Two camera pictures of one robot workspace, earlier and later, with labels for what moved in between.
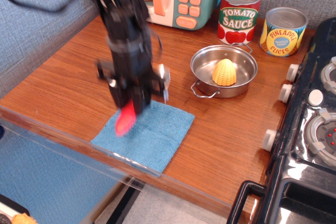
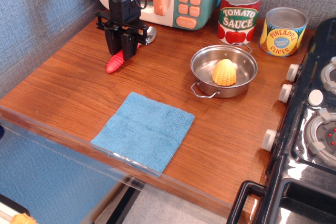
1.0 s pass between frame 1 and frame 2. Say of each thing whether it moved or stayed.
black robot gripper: moved
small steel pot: stayed
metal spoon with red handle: moved
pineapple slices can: stayed
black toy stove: stayed
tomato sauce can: stayed
